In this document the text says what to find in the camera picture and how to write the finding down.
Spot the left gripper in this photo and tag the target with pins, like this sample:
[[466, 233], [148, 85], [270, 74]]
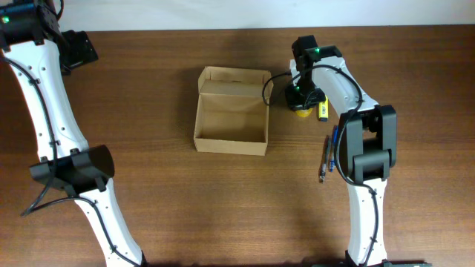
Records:
[[82, 50]]

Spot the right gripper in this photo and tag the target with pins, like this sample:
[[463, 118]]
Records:
[[304, 99]]

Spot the yellow adhesive tape roll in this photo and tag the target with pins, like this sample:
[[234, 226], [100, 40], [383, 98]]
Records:
[[304, 113]]

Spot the yellow highlighter with dark cap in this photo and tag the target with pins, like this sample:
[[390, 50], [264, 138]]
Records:
[[323, 110]]

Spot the brown cardboard box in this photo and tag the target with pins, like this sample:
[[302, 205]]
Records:
[[231, 116]]

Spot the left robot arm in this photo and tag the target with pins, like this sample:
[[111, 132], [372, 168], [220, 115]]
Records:
[[41, 54]]

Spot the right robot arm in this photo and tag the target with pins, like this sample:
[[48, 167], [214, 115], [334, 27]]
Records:
[[365, 146]]

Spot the blue ballpoint pen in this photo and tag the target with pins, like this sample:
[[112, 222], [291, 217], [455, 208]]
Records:
[[332, 148]]

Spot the black transparent ballpoint pen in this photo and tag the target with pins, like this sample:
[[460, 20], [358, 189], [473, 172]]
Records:
[[324, 162]]

